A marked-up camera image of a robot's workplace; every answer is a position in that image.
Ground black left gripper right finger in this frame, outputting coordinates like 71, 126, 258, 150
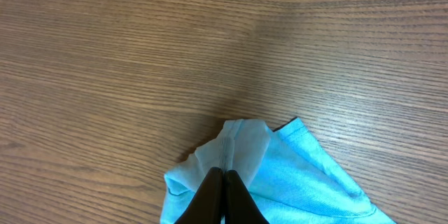
224, 170, 269, 224

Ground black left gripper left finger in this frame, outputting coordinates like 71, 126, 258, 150
175, 167, 223, 224

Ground light blue printed t-shirt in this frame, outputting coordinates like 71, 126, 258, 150
160, 118, 392, 223

